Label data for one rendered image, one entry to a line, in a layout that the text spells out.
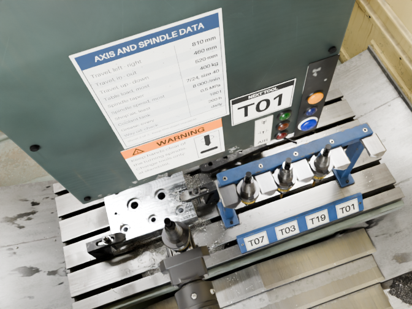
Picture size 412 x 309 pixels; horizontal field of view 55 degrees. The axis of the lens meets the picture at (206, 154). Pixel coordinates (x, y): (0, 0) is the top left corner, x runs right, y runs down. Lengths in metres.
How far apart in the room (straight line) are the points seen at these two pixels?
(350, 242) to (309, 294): 0.26
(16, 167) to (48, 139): 1.63
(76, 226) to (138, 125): 1.03
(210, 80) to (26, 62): 0.21
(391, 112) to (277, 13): 1.36
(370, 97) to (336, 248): 0.66
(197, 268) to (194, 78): 0.54
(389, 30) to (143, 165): 1.34
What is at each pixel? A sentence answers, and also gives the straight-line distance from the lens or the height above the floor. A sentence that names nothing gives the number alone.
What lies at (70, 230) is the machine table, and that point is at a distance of 1.54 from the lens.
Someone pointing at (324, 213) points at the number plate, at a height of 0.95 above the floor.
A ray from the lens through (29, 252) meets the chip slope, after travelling 1.82.
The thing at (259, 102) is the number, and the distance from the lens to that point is 0.59.
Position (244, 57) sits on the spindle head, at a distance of 0.50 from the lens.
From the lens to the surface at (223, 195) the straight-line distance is 1.11.
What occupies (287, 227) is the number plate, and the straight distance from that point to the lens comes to 1.37.
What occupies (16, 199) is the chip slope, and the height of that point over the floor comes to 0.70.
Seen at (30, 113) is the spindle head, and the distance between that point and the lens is 0.49.
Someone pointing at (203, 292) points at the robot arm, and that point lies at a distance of 0.90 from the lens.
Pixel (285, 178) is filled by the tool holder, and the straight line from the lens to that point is 1.09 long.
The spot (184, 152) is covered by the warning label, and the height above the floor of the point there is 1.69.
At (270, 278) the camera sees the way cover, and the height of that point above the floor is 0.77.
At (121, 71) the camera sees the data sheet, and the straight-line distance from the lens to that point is 0.45.
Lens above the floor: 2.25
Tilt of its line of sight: 63 degrees down
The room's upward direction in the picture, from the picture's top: 12 degrees counter-clockwise
